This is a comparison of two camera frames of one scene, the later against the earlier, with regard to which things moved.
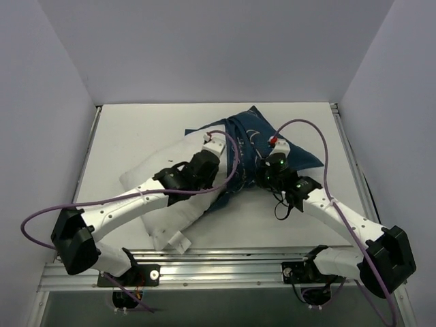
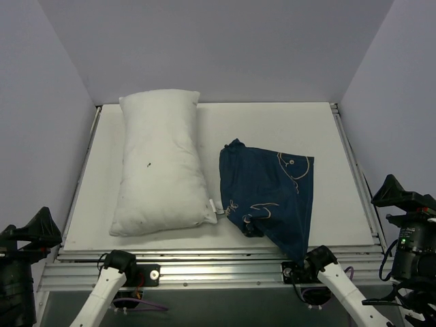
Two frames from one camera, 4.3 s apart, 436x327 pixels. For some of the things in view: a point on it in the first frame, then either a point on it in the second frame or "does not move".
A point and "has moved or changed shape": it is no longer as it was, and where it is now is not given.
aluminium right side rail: x=366 y=197 does not move
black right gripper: x=267 y=174 to x=409 y=220
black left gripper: x=207 y=163 to x=26 y=254
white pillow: x=180 y=211 has moved or changed shape
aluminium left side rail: x=87 y=152 does not move
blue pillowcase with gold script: x=248 y=135 to x=270 y=194
